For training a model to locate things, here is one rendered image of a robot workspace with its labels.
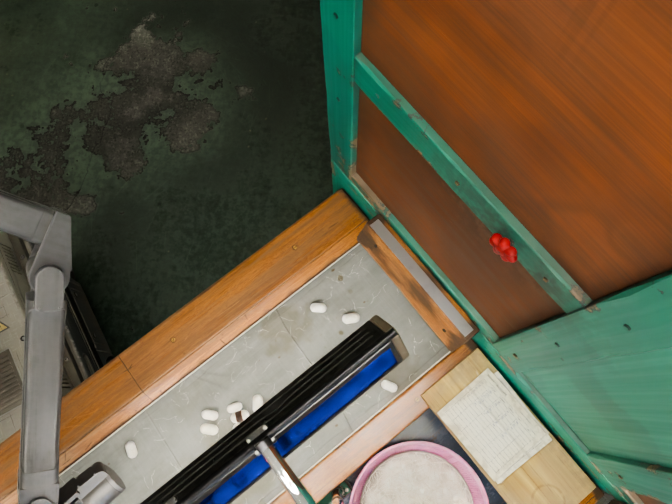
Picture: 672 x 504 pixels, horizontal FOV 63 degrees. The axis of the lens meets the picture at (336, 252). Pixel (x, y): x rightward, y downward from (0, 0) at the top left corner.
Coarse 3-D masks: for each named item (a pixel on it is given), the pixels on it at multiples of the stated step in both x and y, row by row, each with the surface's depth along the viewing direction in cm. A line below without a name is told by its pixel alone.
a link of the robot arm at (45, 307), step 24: (48, 288) 83; (48, 312) 85; (24, 336) 88; (48, 336) 87; (24, 360) 87; (48, 360) 87; (24, 384) 87; (48, 384) 88; (24, 408) 87; (48, 408) 88; (24, 432) 88; (48, 432) 89; (24, 456) 88; (48, 456) 90; (24, 480) 88; (48, 480) 90
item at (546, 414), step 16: (336, 176) 121; (352, 192) 118; (368, 208) 115; (480, 336) 107; (496, 352) 104; (496, 368) 112; (512, 384) 110; (528, 384) 102; (528, 400) 108; (544, 400) 102; (544, 416) 105; (560, 432) 103; (576, 448) 101; (592, 464) 99; (608, 480) 98; (608, 496) 106
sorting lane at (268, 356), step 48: (336, 288) 118; (384, 288) 118; (240, 336) 116; (288, 336) 115; (336, 336) 115; (432, 336) 115; (192, 384) 113; (240, 384) 113; (288, 384) 113; (144, 432) 111; (192, 432) 111; (336, 432) 110; (144, 480) 109
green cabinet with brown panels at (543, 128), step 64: (320, 0) 69; (384, 0) 59; (448, 0) 50; (512, 0) 43; (576, 0) 38; (640, 0) 34; (384, 64) 69; (448, 64) 57; (512, 64) 48; (576, 64) 42; (640, 64) 37; (384, 128) 83; (448, 128) 66; (512, 128) 54; (576, 128) 46; (640, 128) 41; (384, 192) 103; (448, 192) 78; (512, 192) 63; (576, 192) 52; (640, 192) 45; (448, 256) 96; (576, 256) 60; (640, 256) 50; (512, 320) 90; (576, 320) 67; (640, 320) 55; (576, 384) 83; (640, 384) 66; (640, 448) 79
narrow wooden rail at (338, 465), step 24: (456, 360) 111; (432, 384) 110; (384, 408) 109; (408, 408) 109; (360, 432) 108; (384, 432) 108; (336, 456) 107; (360, 456) 107; (312, 480) 106; (336, 480) 106
